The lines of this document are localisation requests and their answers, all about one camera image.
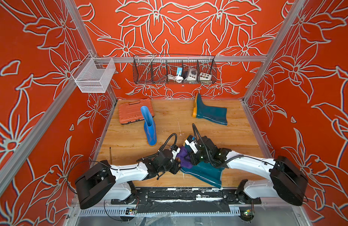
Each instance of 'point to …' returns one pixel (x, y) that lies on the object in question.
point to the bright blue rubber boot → (149, 126)
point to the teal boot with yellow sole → (205, 171)
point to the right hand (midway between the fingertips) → (182, 158)
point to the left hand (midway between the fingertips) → (182, 164)
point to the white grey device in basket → (193, 74)
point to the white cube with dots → (205, 76)
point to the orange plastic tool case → (130, 110)
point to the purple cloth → (181, 154)
